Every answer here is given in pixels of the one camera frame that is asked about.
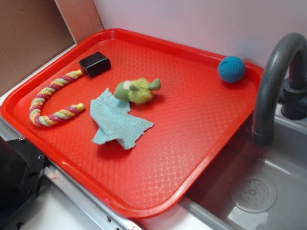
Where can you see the red plastic tray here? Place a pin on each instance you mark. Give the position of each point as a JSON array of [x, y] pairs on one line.
[[194, 115]]

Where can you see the multicoloured rope toy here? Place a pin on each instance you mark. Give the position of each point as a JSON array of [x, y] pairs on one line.
[[62, 115]]

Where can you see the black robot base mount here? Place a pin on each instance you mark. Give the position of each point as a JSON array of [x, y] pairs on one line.
[[22, 166]]

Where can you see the grey toy sink basin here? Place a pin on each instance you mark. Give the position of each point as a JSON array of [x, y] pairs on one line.
[[284, 162]]

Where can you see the brown cardboard panel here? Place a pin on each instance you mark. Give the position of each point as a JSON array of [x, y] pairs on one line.
[[34, 32]]

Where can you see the light blue cloth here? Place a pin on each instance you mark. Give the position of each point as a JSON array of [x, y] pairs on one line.
[[115, 123]]

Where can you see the sink drain strainer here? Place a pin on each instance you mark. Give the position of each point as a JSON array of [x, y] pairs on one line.
[[253, 193]]

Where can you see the blue rubber ball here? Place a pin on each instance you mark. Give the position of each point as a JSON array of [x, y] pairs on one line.
[[232, 69]]

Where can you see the green plush toy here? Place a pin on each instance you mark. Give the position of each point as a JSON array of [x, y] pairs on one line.
[[138, 91]]

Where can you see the black rectangular block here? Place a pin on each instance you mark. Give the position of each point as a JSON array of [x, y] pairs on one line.
[[95, 64]]

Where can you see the grey toy faucet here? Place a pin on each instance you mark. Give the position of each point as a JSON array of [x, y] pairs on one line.
[[284, 82]]

